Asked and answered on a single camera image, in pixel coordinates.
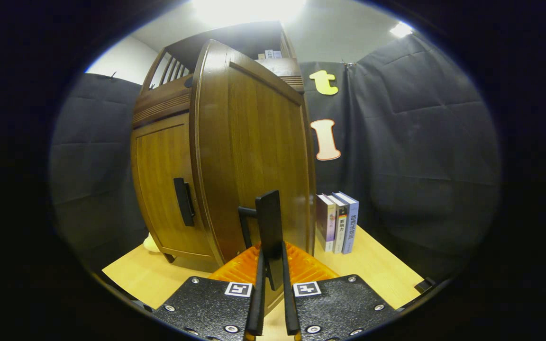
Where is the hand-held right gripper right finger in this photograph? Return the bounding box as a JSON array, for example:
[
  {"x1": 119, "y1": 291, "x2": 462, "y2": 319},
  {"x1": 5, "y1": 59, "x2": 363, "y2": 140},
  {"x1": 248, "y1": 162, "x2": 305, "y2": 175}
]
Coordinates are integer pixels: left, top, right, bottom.
[{"x1": 280, "y1": 241, "x2": 400, "y2": 341}]

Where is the wooden shoe cabinet door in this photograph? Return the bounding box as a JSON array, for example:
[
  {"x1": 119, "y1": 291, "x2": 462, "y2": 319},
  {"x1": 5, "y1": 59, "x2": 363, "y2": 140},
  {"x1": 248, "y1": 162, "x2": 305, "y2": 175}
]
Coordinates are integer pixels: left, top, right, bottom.
[
  {"x1": 190, "y1": 39, "x2": 317, "y2": 315},
  {"x1": 131, "y1": 113, "x2": 217, "y2": 261}
]

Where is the white spine book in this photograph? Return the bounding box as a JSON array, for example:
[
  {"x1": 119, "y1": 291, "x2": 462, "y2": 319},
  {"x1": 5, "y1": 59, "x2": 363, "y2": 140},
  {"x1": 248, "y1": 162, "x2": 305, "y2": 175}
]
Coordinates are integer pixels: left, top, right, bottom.
[{"x1": 326, "y1": 194, "x2": 348, "y2": 254}]

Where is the wooden double-door shoe cabinet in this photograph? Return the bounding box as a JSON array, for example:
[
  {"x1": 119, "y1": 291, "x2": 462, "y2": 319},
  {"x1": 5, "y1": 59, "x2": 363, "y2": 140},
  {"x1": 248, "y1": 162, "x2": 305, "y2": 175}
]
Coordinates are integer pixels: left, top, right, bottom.
[{"x1": 130, "y1": 20, "x2": 319, "y2": 273}]

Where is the blue cover book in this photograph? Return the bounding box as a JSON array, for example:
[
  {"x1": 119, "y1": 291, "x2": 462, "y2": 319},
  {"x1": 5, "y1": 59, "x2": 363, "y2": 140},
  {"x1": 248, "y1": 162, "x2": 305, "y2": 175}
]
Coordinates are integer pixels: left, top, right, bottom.
[{"x1": 334, "y1": 191, "x2": 359, "y2": 255}]

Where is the large ceiling light panel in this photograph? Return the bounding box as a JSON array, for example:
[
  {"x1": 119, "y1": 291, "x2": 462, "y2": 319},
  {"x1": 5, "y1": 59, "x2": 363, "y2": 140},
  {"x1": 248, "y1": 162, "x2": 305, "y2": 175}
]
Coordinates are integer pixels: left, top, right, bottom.
[{"x1": 192, "y1": 0, "x2": 307, "y2": 27}]

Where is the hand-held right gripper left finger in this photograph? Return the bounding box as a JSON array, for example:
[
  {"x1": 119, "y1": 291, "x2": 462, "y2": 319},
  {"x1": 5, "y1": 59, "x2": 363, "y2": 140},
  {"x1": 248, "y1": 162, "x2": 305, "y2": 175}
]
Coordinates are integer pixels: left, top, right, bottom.
[{"x1": 152, "y1": 242, "x2": 268, "y2": 341}]

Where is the cream plush toy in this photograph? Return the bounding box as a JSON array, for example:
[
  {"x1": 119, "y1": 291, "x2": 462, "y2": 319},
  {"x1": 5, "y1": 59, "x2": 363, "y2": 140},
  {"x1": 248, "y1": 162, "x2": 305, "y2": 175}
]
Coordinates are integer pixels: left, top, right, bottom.
[{"x1": 143, "y1": 233, "x2": 162, "y2": 253}]

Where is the black backdrop cloth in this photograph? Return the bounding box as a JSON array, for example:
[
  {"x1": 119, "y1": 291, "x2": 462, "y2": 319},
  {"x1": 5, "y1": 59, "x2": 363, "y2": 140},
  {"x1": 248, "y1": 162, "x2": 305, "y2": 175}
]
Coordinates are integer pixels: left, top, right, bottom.
[{"x1": 49, "y1": 34, "x2": 501, "y2": 285}]

